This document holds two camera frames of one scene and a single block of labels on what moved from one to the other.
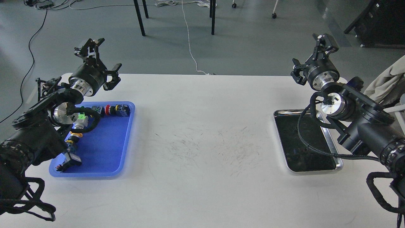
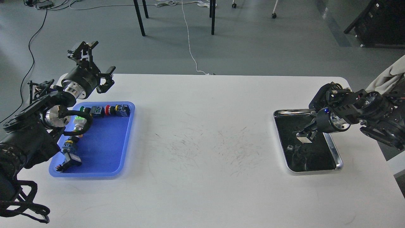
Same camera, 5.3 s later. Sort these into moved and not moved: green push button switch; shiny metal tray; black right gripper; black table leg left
Moved: black right gripper
Not moved: green push button switch; black table leg left; shiny metal tray
